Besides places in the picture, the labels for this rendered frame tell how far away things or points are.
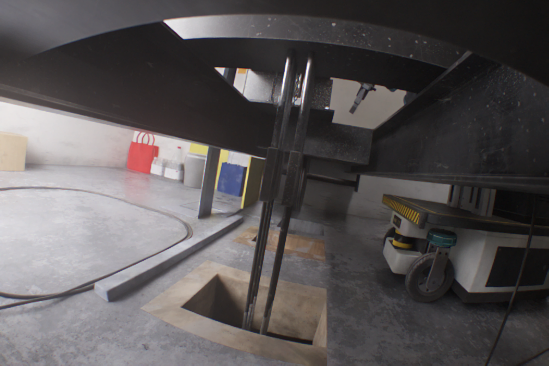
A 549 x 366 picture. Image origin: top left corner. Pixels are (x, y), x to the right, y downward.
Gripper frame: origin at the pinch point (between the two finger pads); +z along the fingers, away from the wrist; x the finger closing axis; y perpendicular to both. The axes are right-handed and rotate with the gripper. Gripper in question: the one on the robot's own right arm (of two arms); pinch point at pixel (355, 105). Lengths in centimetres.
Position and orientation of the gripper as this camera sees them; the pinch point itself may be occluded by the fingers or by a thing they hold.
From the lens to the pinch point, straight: 127.3
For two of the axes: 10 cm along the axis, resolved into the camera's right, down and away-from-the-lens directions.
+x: 1.1, 1.6, 9.8
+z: -5.6, 8.3, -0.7
